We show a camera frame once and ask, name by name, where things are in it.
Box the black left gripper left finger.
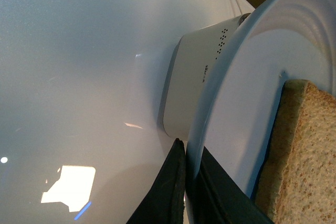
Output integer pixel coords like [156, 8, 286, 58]
[127, 139, 186, 223]

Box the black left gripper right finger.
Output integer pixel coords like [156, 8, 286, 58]
[186, 148, 273, 223]

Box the brown bread slice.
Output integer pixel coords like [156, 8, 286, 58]
[255, 80, 335, 223]

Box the white round plate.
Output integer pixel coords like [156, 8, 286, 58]
[186, 0, 335, 223]

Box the cream chrome two-slot toaster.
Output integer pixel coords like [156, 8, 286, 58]
[159, 13, 250, 141]

